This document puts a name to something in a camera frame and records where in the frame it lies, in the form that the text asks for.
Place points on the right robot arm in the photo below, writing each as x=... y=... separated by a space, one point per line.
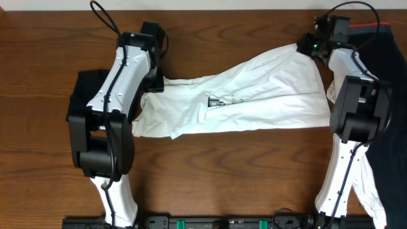
x=346 y=61

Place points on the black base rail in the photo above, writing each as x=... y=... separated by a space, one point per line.
x=283 y=219

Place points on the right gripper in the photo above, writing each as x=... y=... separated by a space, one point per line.
x=303 y=44

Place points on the folded black shirt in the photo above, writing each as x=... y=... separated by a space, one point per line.
x=87 y=85

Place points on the black garment with red trim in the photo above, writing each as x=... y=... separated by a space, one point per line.
x=380 y=180

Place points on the white garment under pile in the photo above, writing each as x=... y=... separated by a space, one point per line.
x=357 y=118

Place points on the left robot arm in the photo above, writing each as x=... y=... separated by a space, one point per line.
x=100 y=111

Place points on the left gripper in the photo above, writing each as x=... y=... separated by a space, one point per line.
x=157 y=84

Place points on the white robot-print t-shirt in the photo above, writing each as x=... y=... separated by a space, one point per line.
x=280 y=88

